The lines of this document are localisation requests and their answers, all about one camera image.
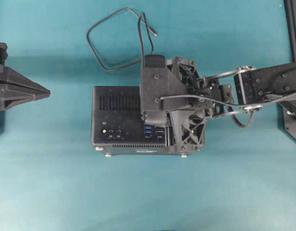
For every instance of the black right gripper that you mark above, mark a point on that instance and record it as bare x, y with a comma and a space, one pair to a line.
206, 97

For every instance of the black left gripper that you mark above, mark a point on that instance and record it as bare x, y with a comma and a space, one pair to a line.
10, 76

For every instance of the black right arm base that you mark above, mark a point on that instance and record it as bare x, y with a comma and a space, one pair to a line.
289, 107

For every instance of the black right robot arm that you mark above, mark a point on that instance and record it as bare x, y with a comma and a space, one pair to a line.
237, 94

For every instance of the black mini PC box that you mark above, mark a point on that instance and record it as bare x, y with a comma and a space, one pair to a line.
117, 127

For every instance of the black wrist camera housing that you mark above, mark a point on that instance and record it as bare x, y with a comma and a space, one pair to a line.
160, 85

